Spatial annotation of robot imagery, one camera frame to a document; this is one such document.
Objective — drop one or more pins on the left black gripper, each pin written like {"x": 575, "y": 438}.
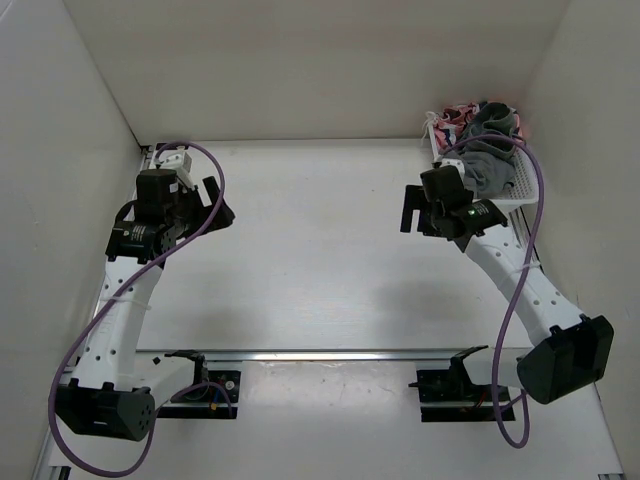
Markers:
{"x": 190, "y": 194}

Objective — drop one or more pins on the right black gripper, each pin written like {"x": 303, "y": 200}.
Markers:
{"x": 415, "y": 200}

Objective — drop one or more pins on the grey shorts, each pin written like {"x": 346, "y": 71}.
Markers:
{"x": 489, "y": 164}

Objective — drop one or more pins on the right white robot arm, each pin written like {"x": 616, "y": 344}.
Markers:
{"x": 570, "y": 350}

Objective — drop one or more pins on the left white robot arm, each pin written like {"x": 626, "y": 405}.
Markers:
{"x": 109, "y": 394}

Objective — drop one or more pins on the pink patterned shorts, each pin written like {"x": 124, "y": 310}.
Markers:
{"x": 446, "y": 127}

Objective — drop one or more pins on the white plastic basket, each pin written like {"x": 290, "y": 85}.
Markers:
{"x": 522, "y": 190}

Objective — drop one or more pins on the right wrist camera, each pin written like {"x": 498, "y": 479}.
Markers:
{"x": 450, "y": 162}

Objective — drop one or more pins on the aluminium frame rail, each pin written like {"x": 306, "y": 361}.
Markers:
{"x": 314, "y": 355}

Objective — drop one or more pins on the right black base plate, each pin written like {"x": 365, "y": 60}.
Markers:
{"x": 457, "y": 388}

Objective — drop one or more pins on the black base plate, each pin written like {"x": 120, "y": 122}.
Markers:
{"x": 218, "y": 399}
{"x": 457, "y": 388}

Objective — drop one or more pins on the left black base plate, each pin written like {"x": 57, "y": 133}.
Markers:
{"x": 218, "y": 399}

